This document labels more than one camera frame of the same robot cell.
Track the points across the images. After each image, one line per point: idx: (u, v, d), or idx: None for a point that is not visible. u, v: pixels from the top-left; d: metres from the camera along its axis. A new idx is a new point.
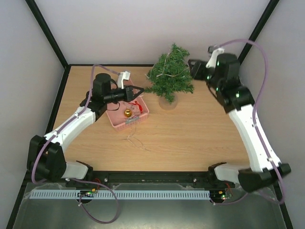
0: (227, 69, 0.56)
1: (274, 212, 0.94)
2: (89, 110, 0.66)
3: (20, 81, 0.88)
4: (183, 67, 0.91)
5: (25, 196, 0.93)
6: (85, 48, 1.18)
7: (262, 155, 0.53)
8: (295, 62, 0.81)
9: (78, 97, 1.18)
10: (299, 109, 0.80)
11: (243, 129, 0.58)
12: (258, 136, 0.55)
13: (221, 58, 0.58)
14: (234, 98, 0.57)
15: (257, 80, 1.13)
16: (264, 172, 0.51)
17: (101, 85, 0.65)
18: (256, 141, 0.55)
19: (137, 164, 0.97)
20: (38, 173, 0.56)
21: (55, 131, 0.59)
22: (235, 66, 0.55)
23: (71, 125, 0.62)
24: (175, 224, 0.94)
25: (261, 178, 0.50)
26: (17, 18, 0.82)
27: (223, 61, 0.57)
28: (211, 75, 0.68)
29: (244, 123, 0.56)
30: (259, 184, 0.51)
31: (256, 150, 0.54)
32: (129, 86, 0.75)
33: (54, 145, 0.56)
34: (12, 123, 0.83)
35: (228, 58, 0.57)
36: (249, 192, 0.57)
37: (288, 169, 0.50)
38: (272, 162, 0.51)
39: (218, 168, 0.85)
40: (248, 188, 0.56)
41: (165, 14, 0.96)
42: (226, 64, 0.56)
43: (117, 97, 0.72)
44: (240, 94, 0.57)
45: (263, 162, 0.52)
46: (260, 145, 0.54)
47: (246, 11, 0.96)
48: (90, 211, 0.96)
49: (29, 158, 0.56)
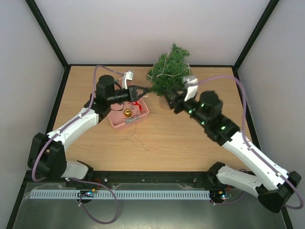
0: (215, 109, 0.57)
1: (274, 212, 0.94)
2: (93, 111, 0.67)
3: (20, 81, 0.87)
4: (183, 67, 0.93)
5: (25, 196, 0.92)
6: (85, 48, 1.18)
7: (269, 172, 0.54)
8: (296, 62, 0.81)
9: (78, 97, 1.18)
10: (299, 109, 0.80)
11: (241, 154, 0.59)
12: (258, 156, 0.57)
13: (205, 100, 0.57)
14: (223, 130, 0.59)
15: (256, 80, 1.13)
16: (279, 189, 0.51)
17: (104, 88, 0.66)
18: (258, 161, 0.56)
19: (138, 164, 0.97)
20: (38, 172, 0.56)
21: (57, 130, 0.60)
22: (220, 105, 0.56)
23: (74, 125, 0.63)
24: (175, 224, 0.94)
25: (281, 195, 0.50)
26: (17, 18, 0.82)
27: (210, 103, 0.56)
28: (193, 110, 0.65)
29: (240, 150, 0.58)
30: (280, 202, 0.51)
31: (263, 170, 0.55)
32: (133, 86, 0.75)
33: (56, 143, 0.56)
34: (12, 122, 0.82)
35: (209, 99, 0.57)
36: (274, 211, 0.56)
37: (296, 177, 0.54)
38: (282, 176, 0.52)
39: (223, 173, 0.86)
40: (271, 208, 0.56)
41: (165, 14, 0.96)
42: (213, 106, 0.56)
43: (120, 98, 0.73)
44: (226, 126, 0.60)
45: (274, 179, 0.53)
46: (264, 163, 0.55)
47: (245, 11, 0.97)
48: (90, 211, 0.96)
49: (30, 156, 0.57)
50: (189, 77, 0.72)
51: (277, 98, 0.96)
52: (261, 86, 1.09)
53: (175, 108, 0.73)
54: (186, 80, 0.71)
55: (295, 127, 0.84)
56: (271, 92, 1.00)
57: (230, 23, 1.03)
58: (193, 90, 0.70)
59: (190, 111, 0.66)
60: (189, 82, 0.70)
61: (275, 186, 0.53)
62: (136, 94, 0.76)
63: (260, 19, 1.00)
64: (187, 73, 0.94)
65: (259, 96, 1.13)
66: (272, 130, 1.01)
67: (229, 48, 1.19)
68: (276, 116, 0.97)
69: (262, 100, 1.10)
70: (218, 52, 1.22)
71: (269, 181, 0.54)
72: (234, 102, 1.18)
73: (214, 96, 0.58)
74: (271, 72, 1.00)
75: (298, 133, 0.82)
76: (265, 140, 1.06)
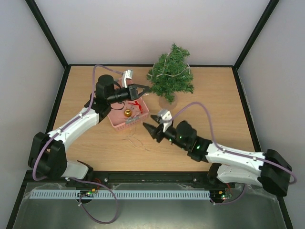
0: (191, 138, 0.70)
1: (274, 211, 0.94)
2: (93, 111, 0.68)
3: (20, 81, 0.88)
4: (183, 67, 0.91)
5: (25, 196, 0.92)
6: (85, 48, 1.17)
7: (248, 161, 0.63)
8: (296, 62, 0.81)
9: (78, 97, 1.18)
10: (299, 109, 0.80)
11: (221, 159, 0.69)
12: (233, 154, 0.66)
13: (181, 132, 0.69)
14: (201, 150, 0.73)
15: (257, 80, 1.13)
16: (264, 171, 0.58)
17: (104, 88, 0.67)
18: (236, 158, 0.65)
19: (138, 164, 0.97)
20: (38, 171, 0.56)
21: (58, 130, 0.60)
22: (193, 133, 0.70)
23: (74, 124, 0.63)
24: (175, 224, 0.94)
25: (267, 176, 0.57)
26: (17, 19, 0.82)
27: (187, 134, 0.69)
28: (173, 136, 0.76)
29: (218, 157, 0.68)
30: (273, 183, 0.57)
31: (242, 161, 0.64)
32: (132, 85, 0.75)
33: (57, 142, 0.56)
34: (11, 122, 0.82)
35: (184, 130, 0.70)
36: (280, 194, 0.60)
37: (270, 153, 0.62)
38: (258, 158, 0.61)
39: (223, 173, 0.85)
40: (276, 193, 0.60)
41: (165, 14, 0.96)
42: (189, 135, 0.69)
43: (120, 97, 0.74)
44: (200, 145, 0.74)
45: (255, 165, 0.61)
46: (241, 156, 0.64)
47: (245, 11, 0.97)
48: (90, 211, 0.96)
49: (31, 155, 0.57)
50: (162, 112, 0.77)
51: (277, 98, 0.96)
52: (261, 86, 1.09)
53: (157, 139, 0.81)
54: (160, 116, 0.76)
55: (294, 127, 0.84)
56: (271, 92, 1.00)
57: (230, 23, 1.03)
58: (169, 123, 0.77)
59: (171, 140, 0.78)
60: (163, 118, 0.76)
61: (259, 171, 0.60)
62: (136, 93, 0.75)
63: (260, 19, 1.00)
64: (187, 73, 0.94)
65: (258, 96, 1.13)
66: (272, 130, 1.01)
67: (229, 48, 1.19)
68: (276, 116, 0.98)
69: (261, 100, 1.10)
70: (218, 52, 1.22)
71: (253, 168, 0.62)
72: (234, 102, 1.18)
73: (187, 126, 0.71)
74: (271, 72, 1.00)
75: (298, 133, 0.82)
76: (265, 140, 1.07)
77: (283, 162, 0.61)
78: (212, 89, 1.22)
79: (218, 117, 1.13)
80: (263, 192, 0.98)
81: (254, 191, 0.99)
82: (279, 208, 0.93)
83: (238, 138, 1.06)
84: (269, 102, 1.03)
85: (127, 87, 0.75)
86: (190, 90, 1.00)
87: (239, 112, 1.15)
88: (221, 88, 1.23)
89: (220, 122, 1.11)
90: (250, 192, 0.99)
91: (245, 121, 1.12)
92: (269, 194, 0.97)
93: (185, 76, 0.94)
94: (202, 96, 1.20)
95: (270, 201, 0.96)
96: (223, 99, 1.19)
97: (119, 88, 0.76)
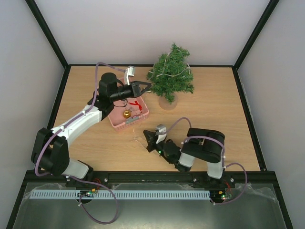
0: (177, 153, 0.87)
1: (274, 212, 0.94)
2: (96, 109, 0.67)
3: (20, 81, 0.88)
4: (183, 67, 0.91)
5: (25, 196, 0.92)
6: (85, 48, 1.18)
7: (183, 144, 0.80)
8: (296, 62, 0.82)
9: (78, 97, 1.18)
10: (299, 109, 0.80)
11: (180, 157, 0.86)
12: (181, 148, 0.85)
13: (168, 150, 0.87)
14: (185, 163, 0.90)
15: (257, 80, 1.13)
16: (186, 145, 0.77)
17: (106, 87, 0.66)
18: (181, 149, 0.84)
19: (138, 164, 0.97)
20: (41, 167, 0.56)
21: (61, 126, 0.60)
22: (178, 150, 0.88)
23: (77, 121, 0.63)
24: (175, 224, 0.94)
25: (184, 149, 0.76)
26: (17, 19, 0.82)
27: (172, 151, 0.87)
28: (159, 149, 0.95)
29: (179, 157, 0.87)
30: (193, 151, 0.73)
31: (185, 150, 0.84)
32: (135, 82, 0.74)
33: (60, 138, 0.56)
34: (12, 122, 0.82)
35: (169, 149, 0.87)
36: (214, 156, 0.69)
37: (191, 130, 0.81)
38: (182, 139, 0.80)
39: (209, 171, 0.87)
40: (210, 158, 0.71)
41: (164, 14, 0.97)
42: (175, 152, 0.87)
43: (124, 94, 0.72)
44: None
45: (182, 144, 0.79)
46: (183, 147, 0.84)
47: (245, 11, 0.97)
48: (90, 211, 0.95)
49: (33, 150, 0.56)
50: (160, 126, 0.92)
51: (276, 98, 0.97)
52: (262, 85, 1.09)
53: (148, 147, 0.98)
54: (157, 129, 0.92)
55: (294, 127, 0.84)
56: (271, 92, 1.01)
57: (230, 23, 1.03)
58: (162, 136, 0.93)
59: (160, 151, 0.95)
60: (159, 130, 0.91)
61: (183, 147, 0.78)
62: (139, 90, 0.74)
63: (260, 19, 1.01)
64: (187, 73, 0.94)
65: (258, 96, 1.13)
66: (272, 130, 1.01)
67: (229, 47, 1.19)
68: (276, 116, 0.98)
69: (261, 100, 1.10)
70: (218, 52, 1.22)
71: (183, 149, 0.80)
72: (234, 102, 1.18)
73: (172, 144, 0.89)
74: (271, 72, 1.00)
75: (297, 132, 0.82)
76: (265, 140, 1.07)
77: (200, 132, 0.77)
78: (212, 89, 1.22)
79: (218, 117, 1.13)
80: (263, 192, 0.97)
81: (254, 191, 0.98)
82: (279, 208, 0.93)
83: (237, 138, 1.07)
84: (269, 102, 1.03)
85: (130, 84, 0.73)
86: (190, 90, 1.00)
87: (239, 112, 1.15)
88: (221, 88, 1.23)
89: (220, 122, 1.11)
90: (250, 192, 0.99)
91: (245, 121, 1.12)
92: (269, 194, 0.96)
93: (185, 76, 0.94)
94: (203, 96, 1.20)
95: (270, 202, 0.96)
96: (223, 99, 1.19)
97: (122, 84, 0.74)
